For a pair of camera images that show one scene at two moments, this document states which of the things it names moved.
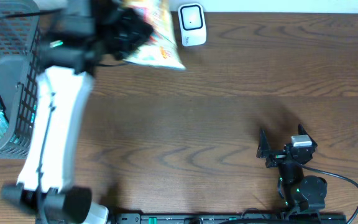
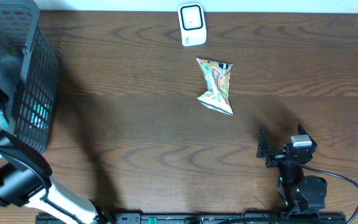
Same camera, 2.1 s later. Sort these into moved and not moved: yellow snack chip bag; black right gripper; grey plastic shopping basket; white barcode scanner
Moved: yellow snack chip bag
Not moved: grey plastic shopping basket; white barcode scanner; black right gripper
